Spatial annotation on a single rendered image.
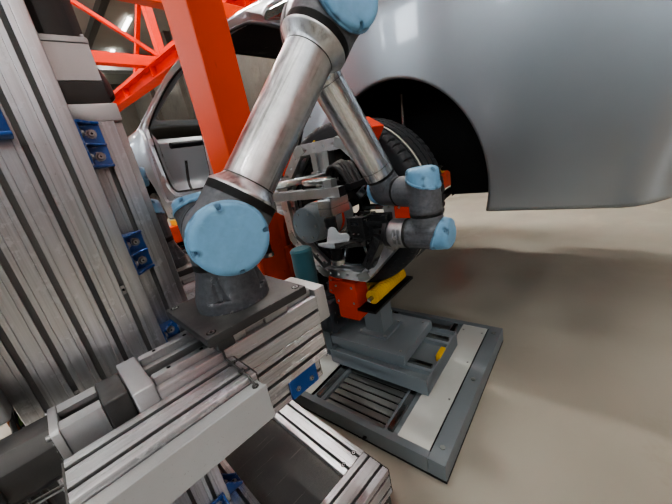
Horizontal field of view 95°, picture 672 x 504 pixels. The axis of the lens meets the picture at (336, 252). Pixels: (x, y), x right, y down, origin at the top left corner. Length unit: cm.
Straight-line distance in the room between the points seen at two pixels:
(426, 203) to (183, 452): 62
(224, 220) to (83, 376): 47
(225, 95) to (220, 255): 103
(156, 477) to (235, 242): 33
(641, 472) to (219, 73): 195
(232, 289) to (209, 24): 111
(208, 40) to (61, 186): 90
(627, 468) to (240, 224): 135
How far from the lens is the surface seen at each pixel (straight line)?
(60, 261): 75
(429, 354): 151
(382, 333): 151
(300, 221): 109
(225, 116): 140
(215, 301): 65
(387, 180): 79
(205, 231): 46
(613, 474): 143
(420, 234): 73
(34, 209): 74
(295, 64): 55
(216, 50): 148
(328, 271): 130
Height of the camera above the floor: 108
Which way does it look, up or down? 18 degrees down
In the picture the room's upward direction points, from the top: 11 degrees counter-clockwise
